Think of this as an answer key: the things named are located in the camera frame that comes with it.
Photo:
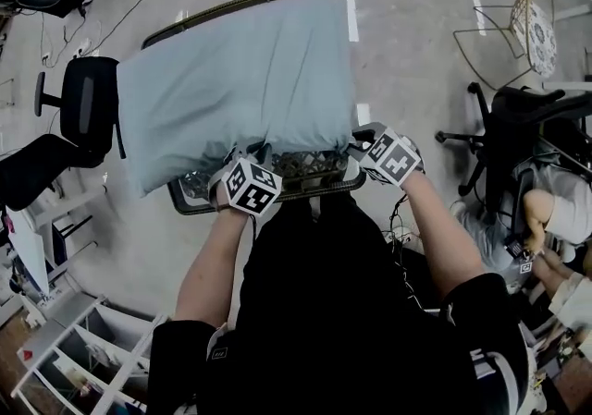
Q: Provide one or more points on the person's black shirt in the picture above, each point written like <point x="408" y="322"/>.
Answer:
<point x="333" y="311"/>

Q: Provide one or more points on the person's left forearm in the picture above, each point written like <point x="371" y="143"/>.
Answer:
<point x="208" y="265"/>

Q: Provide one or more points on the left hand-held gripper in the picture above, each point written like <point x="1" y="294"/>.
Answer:
<point x="252" y="189"/>

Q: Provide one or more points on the white desk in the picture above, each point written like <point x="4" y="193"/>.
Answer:
<point x="28" y="242"/>

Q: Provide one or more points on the white shelf unit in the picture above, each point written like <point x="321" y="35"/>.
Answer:
<point x="74" y="311"/>

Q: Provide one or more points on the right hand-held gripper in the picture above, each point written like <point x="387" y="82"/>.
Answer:
<point x="390" y="161"/>

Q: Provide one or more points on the black office chair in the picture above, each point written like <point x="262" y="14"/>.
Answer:
<point x="88" y="103"/>
<point x="518" y="126"/>
<point x="41" y="173"/>

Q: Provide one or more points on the person's right forearm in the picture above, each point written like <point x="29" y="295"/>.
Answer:
<point x="439" y="237"/>

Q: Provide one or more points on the light blue pillowcase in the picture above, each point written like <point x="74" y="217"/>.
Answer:
<point x="231" y="80"/>

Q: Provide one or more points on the white power strip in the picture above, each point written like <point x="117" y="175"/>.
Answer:
<point x="45" y="57"/>
<point x="83" y="49"/>

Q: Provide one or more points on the dark wrist band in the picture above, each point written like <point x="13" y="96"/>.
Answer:
<point x="223" y="206"/>

